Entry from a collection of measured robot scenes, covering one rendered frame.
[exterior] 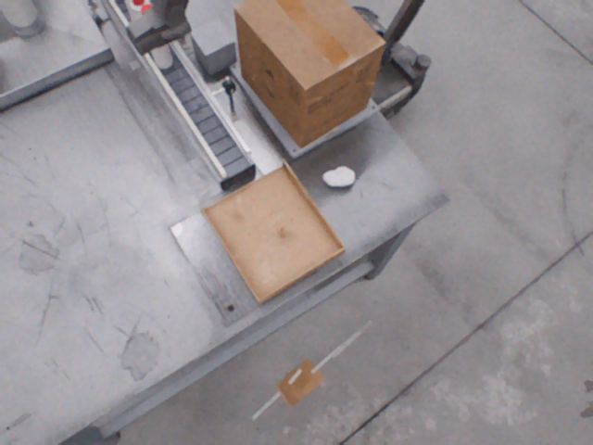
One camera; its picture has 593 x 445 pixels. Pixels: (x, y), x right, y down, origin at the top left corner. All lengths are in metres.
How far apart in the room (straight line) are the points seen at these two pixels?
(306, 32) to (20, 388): 1.07
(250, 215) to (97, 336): 0.48
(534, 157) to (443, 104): 0.50
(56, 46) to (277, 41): 0.71
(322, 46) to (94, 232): 0.75
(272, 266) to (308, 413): 0.91
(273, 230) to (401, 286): 0.99
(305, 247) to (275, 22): 0.56
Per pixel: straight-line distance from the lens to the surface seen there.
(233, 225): 1.32
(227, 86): 1.37
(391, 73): 2.37
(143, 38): 1.16
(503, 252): 2.38
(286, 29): 1.28
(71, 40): 1.69
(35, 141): 1.58
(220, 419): 2.07
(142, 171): 1.44
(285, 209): 1.33
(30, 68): 1.67
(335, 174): 1.36
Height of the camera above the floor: 2.06
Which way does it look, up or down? 69 degrees down
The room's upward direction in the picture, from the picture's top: 5 degrees clockwise
